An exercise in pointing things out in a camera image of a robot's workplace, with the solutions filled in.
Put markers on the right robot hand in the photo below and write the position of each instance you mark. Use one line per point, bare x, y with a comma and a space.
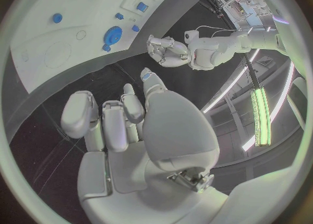
176, 130

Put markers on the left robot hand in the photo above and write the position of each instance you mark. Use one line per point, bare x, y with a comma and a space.
171, 55

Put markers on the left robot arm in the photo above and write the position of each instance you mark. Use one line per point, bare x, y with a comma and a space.
220, 45

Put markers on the white task board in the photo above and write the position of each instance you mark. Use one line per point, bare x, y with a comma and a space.
80, 2

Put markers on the small blue plug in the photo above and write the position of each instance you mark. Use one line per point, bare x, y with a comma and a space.
135, 28

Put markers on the blue square block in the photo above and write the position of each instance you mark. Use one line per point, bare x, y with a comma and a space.
142, 6

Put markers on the blue gear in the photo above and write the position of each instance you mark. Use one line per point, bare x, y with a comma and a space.
113, 35

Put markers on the small blue peg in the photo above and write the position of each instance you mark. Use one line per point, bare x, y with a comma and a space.
106, 48
119, 16

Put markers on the black lamp pole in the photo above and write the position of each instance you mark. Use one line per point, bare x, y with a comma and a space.
251, 71

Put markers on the glowing light bar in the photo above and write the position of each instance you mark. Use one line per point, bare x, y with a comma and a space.
262, 116

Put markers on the blue round peg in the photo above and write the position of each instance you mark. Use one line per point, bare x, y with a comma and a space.
57, 18

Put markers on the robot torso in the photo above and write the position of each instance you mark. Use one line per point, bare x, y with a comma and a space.
292, 38

